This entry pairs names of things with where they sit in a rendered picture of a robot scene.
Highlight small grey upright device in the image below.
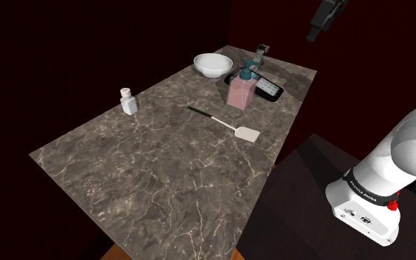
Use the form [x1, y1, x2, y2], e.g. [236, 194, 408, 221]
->
[251, 44, 270, 72]

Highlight black remote control pale buttons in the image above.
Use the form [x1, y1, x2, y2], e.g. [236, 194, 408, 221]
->
[223, 69, 285, 103]

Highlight pink soap dispenser teal pump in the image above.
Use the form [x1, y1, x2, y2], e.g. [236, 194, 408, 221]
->
[225, 58, 262, 112]

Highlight white bowl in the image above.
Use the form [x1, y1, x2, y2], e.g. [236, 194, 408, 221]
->
[193, 52, 234, 79]

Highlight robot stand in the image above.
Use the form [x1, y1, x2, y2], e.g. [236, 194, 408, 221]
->
[235, 133, 416, 260]

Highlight white pill bottle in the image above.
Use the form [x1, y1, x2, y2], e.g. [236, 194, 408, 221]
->
[119, 87, 139, 117]

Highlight white spatula black handle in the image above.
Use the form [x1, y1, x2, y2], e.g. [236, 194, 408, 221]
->
[187, 106, 261, 143]

